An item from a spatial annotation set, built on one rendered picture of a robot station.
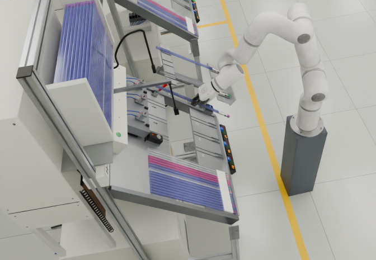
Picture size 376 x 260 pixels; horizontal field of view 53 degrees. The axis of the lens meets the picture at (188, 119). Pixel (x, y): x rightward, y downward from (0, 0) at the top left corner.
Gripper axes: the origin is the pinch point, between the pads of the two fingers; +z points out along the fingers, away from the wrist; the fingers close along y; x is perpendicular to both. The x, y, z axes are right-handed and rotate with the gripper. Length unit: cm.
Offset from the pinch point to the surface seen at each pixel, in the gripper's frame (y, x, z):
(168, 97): -8.2, -7.2, 12.6
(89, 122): 49, -66, 0
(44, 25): 41, -97, -20
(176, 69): -135, 73, 67
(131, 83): -0.9, -35.1, 11.7
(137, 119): 23.0, -32.8, 11.0
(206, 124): 0.4, 19.4, 8.8
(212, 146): 15.7, 21.2, 8.5
